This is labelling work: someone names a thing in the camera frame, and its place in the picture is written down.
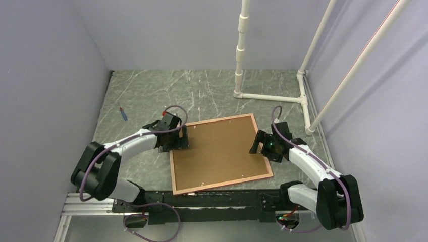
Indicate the aluminium extrusion rail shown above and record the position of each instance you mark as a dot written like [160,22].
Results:
[94,221]

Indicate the brown backing board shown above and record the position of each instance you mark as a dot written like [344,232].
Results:
[217,153]

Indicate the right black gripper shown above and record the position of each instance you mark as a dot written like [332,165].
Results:
[262,137]

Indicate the wooden picture frame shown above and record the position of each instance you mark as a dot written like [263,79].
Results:
[177,177]

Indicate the small blue red screwdriver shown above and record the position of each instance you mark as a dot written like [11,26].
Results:
[123,114]

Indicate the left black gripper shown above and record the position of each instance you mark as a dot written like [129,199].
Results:
[181,142]

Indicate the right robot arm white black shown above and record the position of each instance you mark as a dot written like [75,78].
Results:
[335,199]

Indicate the white pvc pipe stand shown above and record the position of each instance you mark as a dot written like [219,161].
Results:
[309,125]

